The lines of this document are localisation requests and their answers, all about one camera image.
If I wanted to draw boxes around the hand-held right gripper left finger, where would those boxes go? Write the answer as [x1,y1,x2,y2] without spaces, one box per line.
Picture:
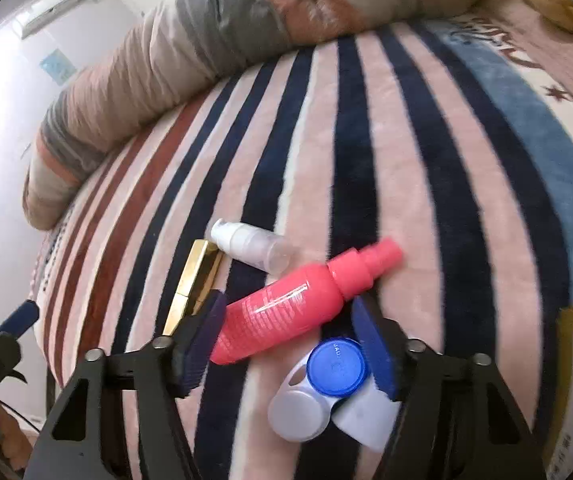
[24,290,228,480]

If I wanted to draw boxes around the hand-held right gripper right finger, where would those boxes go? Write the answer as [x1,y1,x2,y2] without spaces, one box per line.
[351,294,547,480]

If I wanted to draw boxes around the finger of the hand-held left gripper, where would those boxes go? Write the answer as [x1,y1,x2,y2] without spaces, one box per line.
[0,300,40,411]

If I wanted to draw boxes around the pink spray bottle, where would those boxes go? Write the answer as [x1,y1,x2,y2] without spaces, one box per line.
[210,237,405,366]

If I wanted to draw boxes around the gold lipstick tube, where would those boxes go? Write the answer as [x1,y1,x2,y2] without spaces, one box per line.
[162,240,224,337]

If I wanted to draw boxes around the blue white contact lens case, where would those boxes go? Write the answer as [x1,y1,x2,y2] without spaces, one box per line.
[268,337,402,453]

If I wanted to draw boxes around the clear small pump bottle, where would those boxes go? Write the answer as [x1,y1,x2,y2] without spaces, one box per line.
[210,218,295,276]

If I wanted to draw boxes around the striped fleece blanket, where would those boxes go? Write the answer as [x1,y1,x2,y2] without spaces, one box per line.
[29,20,573,480]

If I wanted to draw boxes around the rolled striped quilt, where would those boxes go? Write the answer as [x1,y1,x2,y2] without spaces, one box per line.
[22,0,497,231]

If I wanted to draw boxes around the white air conditioner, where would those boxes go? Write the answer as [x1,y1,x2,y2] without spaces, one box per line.
[16,0,103,40]

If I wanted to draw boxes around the pink printed bedsheet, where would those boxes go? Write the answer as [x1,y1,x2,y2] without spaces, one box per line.
[467,0,573,131]

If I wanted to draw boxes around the blue wall poster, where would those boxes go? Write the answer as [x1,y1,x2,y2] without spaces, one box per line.
[39,49,74,83]

